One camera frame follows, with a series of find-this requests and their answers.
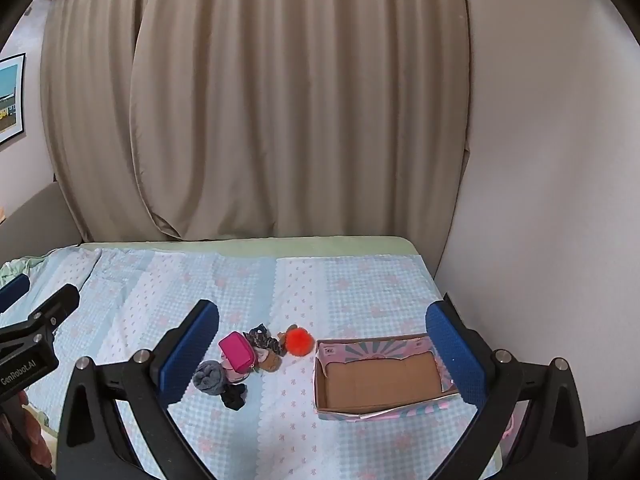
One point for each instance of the green bed sheet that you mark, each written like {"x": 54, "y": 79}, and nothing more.
{"x": 250, "y": 247}

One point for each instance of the beige padded headboard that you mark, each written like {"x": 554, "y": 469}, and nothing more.
{"x": 40, "y": 225}

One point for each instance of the orange pompom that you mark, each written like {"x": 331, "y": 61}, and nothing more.
{"x": 299, "y": 342}

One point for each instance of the printed cardboard box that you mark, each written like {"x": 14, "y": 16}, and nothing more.
{"x": 380, "y": 375}

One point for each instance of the dark patterned scrunchie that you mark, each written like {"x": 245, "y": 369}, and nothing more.
{"x": 260, "y": 336}

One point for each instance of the blue checked blanket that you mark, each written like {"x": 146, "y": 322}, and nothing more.
{"x": 150, "y": 285}

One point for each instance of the grey sock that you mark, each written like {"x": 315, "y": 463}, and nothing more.
{"x": 210, "y": 377}

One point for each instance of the beige curtain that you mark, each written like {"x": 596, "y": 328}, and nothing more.
{"x": 250, "y": 110}

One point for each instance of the pale pink cloth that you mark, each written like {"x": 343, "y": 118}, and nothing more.
{"x": 234, "y": 375}

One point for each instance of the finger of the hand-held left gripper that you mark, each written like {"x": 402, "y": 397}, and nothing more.
{"x": 14, "y": 291}
{"x": 55, "y": 305}

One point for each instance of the person's left hand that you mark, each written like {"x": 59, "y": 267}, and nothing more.
{"x": 37, "y": 435}

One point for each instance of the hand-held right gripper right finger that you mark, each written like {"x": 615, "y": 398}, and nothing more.
{"x": 455, "y": 355}

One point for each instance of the brown plush toy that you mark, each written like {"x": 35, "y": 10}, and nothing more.
{"x": 267, "y": 360}

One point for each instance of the pink pouch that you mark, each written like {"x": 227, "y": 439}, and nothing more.
{"x": 236, "y": 350}

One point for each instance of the black cloth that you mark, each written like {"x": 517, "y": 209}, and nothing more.
{"x": 234, "y": 397}

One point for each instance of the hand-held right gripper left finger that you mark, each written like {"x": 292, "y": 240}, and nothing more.
{"x": 190, "y": 350}

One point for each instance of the framed wall picture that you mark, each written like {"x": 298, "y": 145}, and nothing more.
{"x": 10, "y": 100}

